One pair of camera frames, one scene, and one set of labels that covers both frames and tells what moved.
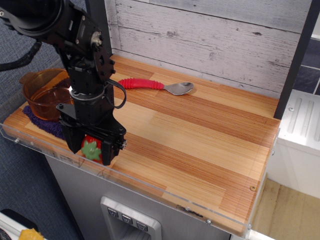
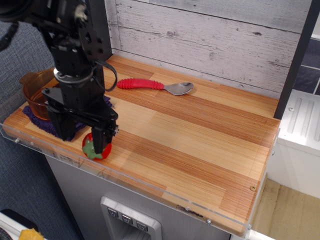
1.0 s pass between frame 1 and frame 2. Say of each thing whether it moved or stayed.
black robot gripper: moved
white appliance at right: stayed
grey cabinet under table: stayed
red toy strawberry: stayed
